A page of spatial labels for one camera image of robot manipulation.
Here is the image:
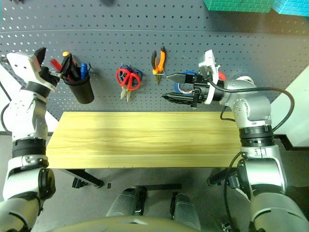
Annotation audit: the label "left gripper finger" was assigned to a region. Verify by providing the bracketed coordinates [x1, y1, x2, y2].
[59, 53, 73, 79]
[33, 47, 47, 67]

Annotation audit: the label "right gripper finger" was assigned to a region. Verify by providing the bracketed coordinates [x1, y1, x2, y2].
[161, 91, 194, 105]
[166, 72, 194, 85]

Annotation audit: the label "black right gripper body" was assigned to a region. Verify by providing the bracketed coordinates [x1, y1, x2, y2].
[192, 73, 210, 109]

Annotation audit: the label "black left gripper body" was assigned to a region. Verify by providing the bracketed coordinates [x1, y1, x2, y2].
[39, 67, 60, 86]

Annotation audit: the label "blue tape roll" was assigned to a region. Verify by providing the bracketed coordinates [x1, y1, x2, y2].
[173, 71, 197, 94]

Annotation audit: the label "red handled tool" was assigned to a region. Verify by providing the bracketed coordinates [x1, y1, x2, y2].
[49, 58, 64, 73]

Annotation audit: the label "orange black needle-nose pliers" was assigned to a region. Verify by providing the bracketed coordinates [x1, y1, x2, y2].
[151, 45, 167, 85]

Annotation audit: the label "red handled scissors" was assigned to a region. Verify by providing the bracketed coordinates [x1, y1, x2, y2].
[116, 67, 142, 102]

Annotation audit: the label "white tape roll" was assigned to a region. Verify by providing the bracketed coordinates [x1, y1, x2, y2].
[238, 75, 254, 85]

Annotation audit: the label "grey-blue metal pegboard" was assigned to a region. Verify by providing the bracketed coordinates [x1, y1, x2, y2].
[0, 0, 309, 121]

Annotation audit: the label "blue marker pen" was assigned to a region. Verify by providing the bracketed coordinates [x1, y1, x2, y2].
[80, 62, 88, 80]

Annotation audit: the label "black cup holder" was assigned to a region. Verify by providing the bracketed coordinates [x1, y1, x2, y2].
[63, 72, 95, 105]

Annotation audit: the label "black table leg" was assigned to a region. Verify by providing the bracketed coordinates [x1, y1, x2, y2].
[59, 168, 102, 189]
[207, 166, 239, 187]

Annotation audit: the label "green brick-pattern box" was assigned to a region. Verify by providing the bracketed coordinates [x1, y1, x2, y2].
[202, 0, 275, 12]

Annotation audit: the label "grey rounded robot thigh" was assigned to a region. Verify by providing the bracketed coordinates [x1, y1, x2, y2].
[105, 186, 148, 218]
[170, 193, 201, 231]

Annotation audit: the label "teal brick-pattern box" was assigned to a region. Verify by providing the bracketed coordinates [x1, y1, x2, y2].
[272, 0, 309, 17]

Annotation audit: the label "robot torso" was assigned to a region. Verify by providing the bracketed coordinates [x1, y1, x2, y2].
[31, 216, 201, 232]

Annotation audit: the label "orange black handled tool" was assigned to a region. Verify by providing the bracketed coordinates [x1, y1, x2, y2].
[62, 51, 78, 80]

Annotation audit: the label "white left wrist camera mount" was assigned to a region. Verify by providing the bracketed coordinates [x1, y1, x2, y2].
[6, 52, 58, 93]

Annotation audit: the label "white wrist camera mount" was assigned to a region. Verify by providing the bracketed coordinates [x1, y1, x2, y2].
[6, 52, 58, 93]
[198, 49, 226, 105]

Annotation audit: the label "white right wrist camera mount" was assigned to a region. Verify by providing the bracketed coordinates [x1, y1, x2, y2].
[198, 49, 226, 105]

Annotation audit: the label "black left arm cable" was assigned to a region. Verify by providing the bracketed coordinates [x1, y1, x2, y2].
[0, 81, 14, 132]

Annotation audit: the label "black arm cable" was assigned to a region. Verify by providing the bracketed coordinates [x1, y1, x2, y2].
[208, 81, 295, 132]
[0, 81, 14, 132]

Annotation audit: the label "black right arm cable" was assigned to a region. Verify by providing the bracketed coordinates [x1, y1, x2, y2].
[208, 81, 295, 132]

